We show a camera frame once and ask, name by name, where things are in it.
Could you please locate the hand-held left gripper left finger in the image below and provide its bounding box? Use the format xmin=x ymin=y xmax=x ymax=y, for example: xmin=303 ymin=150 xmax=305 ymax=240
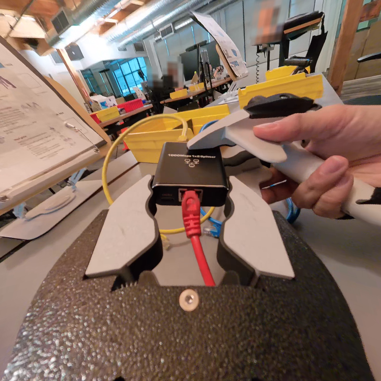
xmin=85 ymin=174 xmax=164 ymax=280

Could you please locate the black loudspeaker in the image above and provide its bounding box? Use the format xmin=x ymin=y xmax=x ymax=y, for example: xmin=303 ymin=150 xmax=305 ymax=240
xmin=64 ymin=43 xmax=84 ymax=60

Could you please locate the wooden support post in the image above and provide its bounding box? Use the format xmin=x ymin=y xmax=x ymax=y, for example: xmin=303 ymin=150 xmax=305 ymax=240
xmin=327 ymin=0 xmax=368 ymax=96

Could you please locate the blue ethernet cable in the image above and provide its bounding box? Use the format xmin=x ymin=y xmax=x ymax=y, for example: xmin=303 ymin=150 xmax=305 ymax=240
xmin=199 ymin=119 xmax=301 ymax=239

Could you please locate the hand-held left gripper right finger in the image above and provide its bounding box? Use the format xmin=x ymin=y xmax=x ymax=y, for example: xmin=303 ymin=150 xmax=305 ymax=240
xmin=217 ymin=175 xmax=295 ymax=280

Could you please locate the red plastic bin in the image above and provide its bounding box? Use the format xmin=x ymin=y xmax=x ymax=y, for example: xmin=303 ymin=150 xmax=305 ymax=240
xmin=119 ymin=99 xmax=143 ymax=113

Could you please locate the instruction sheet on wooden stand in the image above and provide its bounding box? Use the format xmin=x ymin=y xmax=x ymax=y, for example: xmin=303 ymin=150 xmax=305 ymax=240
xmin=0 ymin=36 xmax=112 ymax=240

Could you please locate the black standing desk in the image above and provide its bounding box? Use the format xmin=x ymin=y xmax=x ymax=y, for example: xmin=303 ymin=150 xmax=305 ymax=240
xmin=283 ymin=12 xmax=325 ymax=70

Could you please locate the large black screen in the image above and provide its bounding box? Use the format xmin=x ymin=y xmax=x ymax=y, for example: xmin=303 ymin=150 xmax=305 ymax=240
xmin=180 ymin=42 xmax=221 ymax=81

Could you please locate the silver air duct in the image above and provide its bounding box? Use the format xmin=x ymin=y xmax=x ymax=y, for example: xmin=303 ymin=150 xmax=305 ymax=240
xmin=45 ymin=0 xmax=185 ymax=49
xmin=116 ymin=0 xmax=239 ymax=51

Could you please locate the printed instruction sheet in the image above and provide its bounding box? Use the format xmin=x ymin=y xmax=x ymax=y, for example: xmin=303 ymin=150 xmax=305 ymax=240
xmin=0 ymin=42 xmax=105 ymax=191

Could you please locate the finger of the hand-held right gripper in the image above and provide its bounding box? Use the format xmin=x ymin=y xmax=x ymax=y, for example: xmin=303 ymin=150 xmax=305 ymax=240
xmin=223 ymin=150 xmax=279 ymax=191
xmin=187 ymin=110 xmax=253 ymax=150

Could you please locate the large yellow plastic bin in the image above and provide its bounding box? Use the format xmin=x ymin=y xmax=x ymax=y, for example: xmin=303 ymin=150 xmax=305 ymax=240
xmin=265 ymin=65 xmax=311 ymax=81
xmin=238 ymin=74 xmax=324 ymax=109

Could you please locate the yellow ethernet cable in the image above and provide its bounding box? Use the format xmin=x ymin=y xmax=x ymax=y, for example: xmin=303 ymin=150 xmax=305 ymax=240
xmin=103 ymin=114 xmax=215 ymax=250

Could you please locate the wooden document stand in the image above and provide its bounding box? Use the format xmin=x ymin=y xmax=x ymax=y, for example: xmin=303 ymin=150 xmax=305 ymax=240
xmin=190 ymin=12 xmax=249 ymax=82

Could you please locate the red ethernet cable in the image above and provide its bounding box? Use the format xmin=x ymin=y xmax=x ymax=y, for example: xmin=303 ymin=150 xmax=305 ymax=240
xmin=182 ymin=189 xmax=216 ymax=287

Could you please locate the black network splitter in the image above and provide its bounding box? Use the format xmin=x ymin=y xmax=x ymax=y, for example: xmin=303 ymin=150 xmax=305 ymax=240
xmin=152 ymin=142 xmax=230 ymax=207

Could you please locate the person's right hand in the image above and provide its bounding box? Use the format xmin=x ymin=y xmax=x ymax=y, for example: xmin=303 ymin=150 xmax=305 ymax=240
xmin=253 ymin=104 xmax=381 ymax=219

